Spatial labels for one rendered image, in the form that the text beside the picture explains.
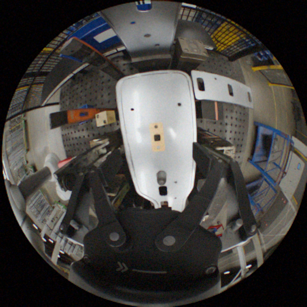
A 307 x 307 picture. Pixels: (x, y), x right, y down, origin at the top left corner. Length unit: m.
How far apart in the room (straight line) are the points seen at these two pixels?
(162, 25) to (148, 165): 0.39
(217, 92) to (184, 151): 0.22
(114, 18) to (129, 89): 0.24
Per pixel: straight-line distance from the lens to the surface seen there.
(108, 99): 0.67
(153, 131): 0.29
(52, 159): 0.86
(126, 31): 0.25
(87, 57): 0.35
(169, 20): 0.23
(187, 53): 0.30
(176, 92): 0.30
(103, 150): 0.27
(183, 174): 0.35
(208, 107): 0.34
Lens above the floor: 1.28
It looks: 68 degrees down
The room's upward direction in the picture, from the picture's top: 175 degrees counter-clockwise
